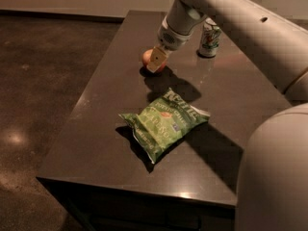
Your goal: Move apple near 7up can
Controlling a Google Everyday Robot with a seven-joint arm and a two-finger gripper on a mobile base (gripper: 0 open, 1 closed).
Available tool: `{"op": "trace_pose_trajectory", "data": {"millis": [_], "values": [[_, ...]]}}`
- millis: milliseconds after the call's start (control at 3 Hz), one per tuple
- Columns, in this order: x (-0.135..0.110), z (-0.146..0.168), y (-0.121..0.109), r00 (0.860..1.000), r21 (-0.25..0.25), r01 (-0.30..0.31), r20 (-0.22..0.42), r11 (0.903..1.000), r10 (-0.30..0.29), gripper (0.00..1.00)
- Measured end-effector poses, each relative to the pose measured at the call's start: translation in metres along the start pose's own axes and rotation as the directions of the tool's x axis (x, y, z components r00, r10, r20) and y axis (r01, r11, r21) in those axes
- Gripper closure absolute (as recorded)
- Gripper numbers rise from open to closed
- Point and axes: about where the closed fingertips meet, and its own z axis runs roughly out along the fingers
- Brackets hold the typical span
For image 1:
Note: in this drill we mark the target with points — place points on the red apple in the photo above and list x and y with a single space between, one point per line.
148 60

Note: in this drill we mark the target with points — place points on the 7up soda can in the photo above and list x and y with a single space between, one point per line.
209 41

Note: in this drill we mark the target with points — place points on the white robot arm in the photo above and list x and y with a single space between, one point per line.
272 188

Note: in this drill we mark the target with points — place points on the green kettle chips bag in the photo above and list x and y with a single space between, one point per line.
163 122

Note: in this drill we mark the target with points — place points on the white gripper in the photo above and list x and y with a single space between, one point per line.
170 38

